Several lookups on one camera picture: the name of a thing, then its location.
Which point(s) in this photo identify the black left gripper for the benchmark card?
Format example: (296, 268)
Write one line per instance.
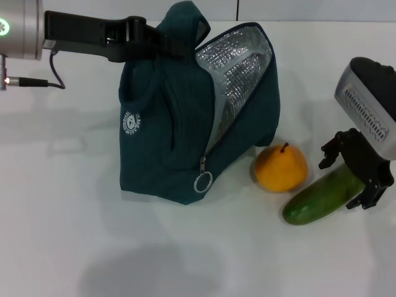
(77, 34)

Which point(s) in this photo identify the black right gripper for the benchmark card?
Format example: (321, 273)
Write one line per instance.
(362, 157)

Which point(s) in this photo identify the green cucumber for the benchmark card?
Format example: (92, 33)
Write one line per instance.
(318, 201)

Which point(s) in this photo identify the dark teal insulated lunch bag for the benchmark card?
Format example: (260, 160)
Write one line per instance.
(154, 139)

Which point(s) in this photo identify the yellow orange pear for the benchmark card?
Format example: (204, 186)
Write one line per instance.
(281, 170)

